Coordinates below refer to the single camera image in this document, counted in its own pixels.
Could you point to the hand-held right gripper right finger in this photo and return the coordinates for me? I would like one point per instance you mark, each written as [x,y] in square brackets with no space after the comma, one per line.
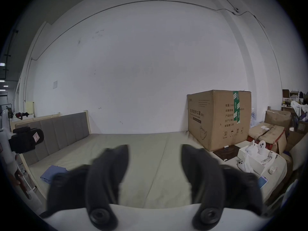
[204,177]

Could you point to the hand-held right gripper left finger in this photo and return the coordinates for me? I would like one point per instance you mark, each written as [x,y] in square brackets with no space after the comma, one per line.
[101,177]

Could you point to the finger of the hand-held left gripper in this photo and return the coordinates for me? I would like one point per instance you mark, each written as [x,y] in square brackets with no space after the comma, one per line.
[25,139]

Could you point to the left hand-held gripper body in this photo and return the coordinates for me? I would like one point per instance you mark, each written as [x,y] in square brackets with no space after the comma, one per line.
[7,157]

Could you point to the dark flat board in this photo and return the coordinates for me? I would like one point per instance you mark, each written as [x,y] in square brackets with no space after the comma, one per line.
[227,153]

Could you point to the grey padded headboard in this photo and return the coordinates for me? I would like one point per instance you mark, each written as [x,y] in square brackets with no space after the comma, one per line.
[60,133]

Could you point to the white hand controller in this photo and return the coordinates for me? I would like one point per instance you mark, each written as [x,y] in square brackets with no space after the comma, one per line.
[251,148]
[244,165]
[261,147]

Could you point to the dark blue shirt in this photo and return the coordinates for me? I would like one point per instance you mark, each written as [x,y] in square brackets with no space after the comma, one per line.
[51,173]

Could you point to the bed with beige sheet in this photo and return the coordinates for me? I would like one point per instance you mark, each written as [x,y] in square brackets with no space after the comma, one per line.
[149,157]

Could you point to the open white box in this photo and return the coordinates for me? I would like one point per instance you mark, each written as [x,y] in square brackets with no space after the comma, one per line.
[258,163]

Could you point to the phone with pale screen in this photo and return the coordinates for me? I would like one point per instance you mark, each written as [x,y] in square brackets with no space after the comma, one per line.
[262,182]

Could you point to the large brown carton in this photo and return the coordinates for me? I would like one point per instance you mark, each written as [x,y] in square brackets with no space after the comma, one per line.
[216,119]

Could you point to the flat carton with red tape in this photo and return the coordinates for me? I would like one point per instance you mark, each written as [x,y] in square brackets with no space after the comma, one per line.
[267,135]

